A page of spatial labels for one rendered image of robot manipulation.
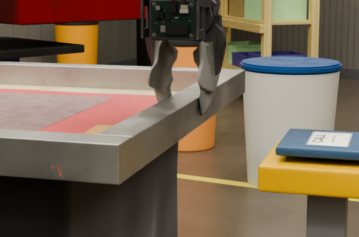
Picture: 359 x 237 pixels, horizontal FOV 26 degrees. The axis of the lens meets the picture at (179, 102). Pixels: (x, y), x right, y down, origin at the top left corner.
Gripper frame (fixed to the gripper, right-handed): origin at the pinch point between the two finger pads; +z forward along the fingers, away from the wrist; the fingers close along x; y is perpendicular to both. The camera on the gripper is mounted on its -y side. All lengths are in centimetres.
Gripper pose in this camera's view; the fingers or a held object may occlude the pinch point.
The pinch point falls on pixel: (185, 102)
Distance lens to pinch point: 98.3
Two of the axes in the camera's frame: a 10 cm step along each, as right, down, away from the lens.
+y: -2.8, 1.6, -9.5
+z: 0.0, 9.9, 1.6
